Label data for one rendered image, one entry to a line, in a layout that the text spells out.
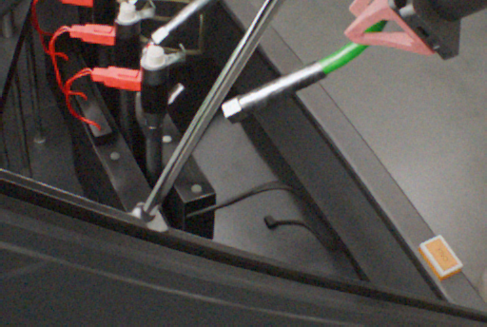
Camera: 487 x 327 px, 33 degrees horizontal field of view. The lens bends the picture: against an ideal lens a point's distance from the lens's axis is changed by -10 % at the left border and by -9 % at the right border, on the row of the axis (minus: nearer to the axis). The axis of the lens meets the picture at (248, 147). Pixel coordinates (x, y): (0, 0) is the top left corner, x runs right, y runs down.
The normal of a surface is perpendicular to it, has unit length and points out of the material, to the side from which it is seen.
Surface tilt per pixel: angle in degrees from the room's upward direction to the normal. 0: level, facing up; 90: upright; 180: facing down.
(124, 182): 0
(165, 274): 90
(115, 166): 0
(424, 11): 45
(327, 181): 90
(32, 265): 90
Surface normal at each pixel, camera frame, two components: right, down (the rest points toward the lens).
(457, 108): 0.07, -0.70
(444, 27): 0.69, -0.25
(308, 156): -0.89, 0.28
